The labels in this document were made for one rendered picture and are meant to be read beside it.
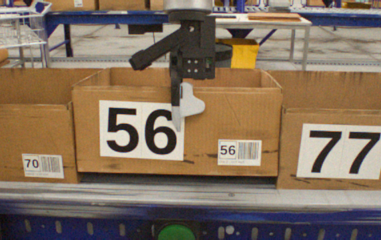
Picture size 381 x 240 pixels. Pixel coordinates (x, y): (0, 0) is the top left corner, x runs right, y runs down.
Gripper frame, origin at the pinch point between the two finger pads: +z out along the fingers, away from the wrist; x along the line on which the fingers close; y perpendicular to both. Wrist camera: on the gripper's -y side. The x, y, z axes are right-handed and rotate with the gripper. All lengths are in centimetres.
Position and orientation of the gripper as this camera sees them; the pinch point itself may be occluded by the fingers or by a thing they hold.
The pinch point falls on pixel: (175, 124)
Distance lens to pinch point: 75.2
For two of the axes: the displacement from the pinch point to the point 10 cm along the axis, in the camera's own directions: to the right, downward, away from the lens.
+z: -0.1, 9.9, 1.0
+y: 10.0, 0.2, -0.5
